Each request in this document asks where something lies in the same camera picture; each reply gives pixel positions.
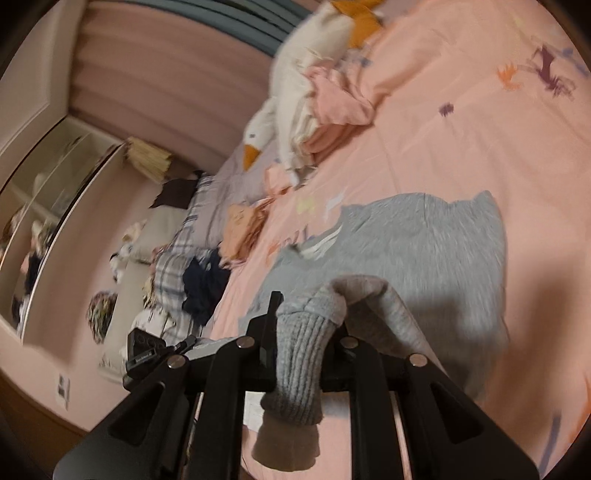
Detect pink animal print duvet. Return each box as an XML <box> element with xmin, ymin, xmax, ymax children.
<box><xmin>210</xmin><ymin>0</ymin><xmax>591</xmax><ymax>480</ymax></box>

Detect mirrored wardrobe door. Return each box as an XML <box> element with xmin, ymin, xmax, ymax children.
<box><xmin>0</xmin><ymin>115</ymin><xmax>126</xmax><ymax>346</ymax></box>

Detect pale pink folded garment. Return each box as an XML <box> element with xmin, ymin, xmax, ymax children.
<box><xmin>218</xmin><ymin>247</ymin><xmax>252</xmax><ymax>271</ymax></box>

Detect cream folded garment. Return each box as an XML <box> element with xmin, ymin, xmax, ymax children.
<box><xmin>281</xmin><ymin>104</ymin><xmax>320</xmax><ymax>172</ymax></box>

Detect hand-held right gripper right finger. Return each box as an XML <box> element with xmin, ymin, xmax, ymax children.
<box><xmin>321</xmin><ymin>338</ymin><xmax>541</xmax><ymax>480</ymax></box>

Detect white goose plush toy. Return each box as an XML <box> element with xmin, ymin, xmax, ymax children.
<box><xmin>242</xmin><ymin>0</ymin><xmax>386</xmax><ymax>178</ymax></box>

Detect floral patterned bag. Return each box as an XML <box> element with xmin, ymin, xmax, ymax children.
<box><xmin>85</xmin><ymin>290</ymin><xmax>119</xmax><ymax>346</ymax></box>

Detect plaid pillow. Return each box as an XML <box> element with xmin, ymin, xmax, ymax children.
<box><xmin>147</xmin><ymin>175</ymin><xmax>219</xmax><ymax>335</ymax></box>

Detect white wall socket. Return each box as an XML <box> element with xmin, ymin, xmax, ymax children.
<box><xmin>54</xmin><ymin>373</ymin><xmax>73</xmax><ymax>410</ymax></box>

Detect yellow pleated cloth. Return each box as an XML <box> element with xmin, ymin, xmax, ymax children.
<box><xmin>122</xmin><ymin>136</ymin><xmax>175</xmax><ymax>184</ymax></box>

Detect pink curtain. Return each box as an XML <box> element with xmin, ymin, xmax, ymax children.
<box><xmin>67</xmin><ymin>0</ymin><xmax>333</xmax><ymax>172</ymax></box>

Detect orange folded garment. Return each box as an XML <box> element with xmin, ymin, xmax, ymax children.
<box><xmin>219</xmin><ymin>198</ymin><xmax>274</xmax><ymax>268</ymax></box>

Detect white clothes pile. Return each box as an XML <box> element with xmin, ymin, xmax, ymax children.
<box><xmin>108</xmin><ymin>220</ymin><xmax>149</xmax><ymax>283</ymax></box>

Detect grey knit sweater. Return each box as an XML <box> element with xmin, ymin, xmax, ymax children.
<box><xmin>238</xmin><ymin>190</ymin><xmax>511</xmax><ymax>474</ymax></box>

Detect navy crumpled garment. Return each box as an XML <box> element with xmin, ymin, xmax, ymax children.
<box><xmin>181</xmin><ymin>251</ymin><xmax>232</xmax><ymax>328</ymax></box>

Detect teal curtain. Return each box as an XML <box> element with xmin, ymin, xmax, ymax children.
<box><xmin>152</xmin><ymin>0</ymin><xmax>325</xmax><ymax>58</ymax></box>

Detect dark brown garment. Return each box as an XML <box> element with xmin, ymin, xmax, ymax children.
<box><xmin>151</xmin><ymin>171</ymin><xmax>207</xmax><ymax>209</ymax></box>

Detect lilac grey bed sheet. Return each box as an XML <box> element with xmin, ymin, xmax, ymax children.
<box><xmin>203</xmin><ymin>143</ymin><xmax>278</xmax><ymax>250</ymax></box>

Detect pink folded clothes stack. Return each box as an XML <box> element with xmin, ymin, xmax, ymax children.
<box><xmin>302</xmin><ymin>65</ymin><xmax>376</xmax><ymax>155</ymax></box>

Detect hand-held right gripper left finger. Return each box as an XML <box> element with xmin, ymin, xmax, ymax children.
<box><xmin>53</xmin><ymin>291</ymin><xmax>283</xmax><ymax>480</ymax></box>

